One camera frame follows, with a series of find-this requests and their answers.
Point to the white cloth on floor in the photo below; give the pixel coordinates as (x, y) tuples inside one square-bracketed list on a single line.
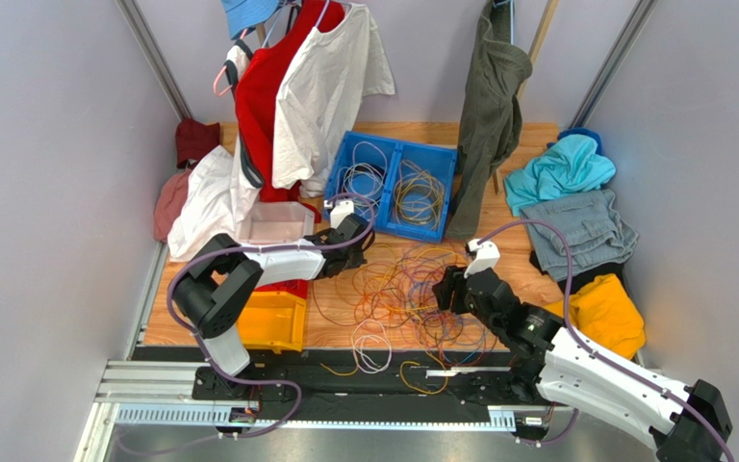
[(220, 198)]

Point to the red t-shirt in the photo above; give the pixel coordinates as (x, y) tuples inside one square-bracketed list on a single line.
[(257, 90)]

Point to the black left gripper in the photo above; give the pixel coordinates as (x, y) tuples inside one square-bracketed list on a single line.
[(357, 260)]

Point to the white t-shirt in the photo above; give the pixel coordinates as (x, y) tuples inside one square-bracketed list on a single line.
[(321, 95)]

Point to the blue hat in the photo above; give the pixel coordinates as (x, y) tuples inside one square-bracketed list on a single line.
[(243, 15)]

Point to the light blue jeans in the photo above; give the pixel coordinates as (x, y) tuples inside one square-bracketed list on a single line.
[(587, 224)]

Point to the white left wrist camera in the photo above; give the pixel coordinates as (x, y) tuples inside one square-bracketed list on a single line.
[(338, 209)]

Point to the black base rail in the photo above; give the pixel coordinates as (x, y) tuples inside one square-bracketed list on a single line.
[(302, 390)]

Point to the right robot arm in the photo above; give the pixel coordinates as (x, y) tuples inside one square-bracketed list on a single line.
[(678, 422)]

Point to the white storage bin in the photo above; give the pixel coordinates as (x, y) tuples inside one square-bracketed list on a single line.
[(275, 223)]

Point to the blue divided bin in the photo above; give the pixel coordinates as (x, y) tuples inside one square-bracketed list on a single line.
[(407, 184)]

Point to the teal cloth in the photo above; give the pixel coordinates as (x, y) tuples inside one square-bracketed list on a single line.
[(570, 166)]

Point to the red storage bin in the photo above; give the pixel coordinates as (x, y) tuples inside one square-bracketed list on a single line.
[(297, 287)]

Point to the maroon cloth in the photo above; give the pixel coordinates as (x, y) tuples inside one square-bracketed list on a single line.
[(194, 140)]

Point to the yellow cloth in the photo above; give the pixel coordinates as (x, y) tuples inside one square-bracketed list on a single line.
[(603, 311)]

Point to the yellow storage bin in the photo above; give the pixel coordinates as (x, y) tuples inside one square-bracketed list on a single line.
[(273, 321)]

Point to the olive green garment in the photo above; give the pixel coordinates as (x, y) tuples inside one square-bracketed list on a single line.
[(491, 118)]

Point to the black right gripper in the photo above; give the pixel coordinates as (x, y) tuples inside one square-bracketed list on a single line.
[(457, 287)]

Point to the dark blue cloth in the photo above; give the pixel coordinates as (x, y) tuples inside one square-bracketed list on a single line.
[(580, 131)]

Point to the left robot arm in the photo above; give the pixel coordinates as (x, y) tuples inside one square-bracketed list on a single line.
[(209, 294)]

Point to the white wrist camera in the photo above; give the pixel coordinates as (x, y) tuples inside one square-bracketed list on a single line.
[(484, 256), (338, 209)]

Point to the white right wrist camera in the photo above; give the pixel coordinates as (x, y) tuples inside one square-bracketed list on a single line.
[(484, 256)]

